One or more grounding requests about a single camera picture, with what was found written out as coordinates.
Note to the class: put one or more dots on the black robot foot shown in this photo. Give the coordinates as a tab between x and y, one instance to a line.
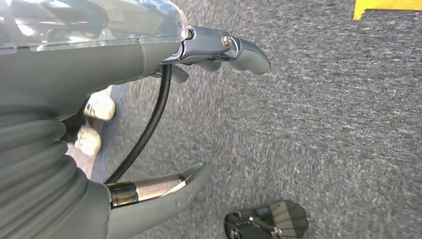
263	224

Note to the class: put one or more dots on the person's white shoe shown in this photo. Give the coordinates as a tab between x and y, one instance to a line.
100	107
88	142

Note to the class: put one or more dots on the yellow floor tape square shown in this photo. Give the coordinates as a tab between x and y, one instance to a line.
385	5

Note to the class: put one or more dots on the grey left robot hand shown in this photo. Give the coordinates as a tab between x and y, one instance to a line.
82	66

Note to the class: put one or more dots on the person's leg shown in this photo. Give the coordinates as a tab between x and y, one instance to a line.
74	123

